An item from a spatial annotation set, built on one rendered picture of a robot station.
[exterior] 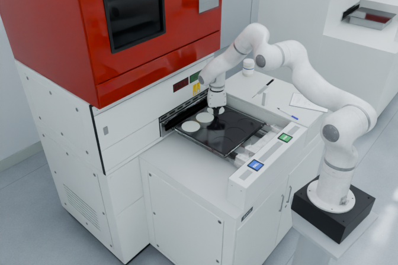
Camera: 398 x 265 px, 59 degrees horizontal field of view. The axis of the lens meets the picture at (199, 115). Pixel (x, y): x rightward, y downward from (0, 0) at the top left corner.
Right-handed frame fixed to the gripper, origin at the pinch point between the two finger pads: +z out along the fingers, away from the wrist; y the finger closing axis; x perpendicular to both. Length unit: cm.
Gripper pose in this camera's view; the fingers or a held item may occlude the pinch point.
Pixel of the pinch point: (215, 112)
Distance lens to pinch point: 197.3
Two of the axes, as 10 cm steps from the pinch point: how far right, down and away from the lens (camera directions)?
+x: -2.3, -5.5, 8.0
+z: 0.0, 8.2, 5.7
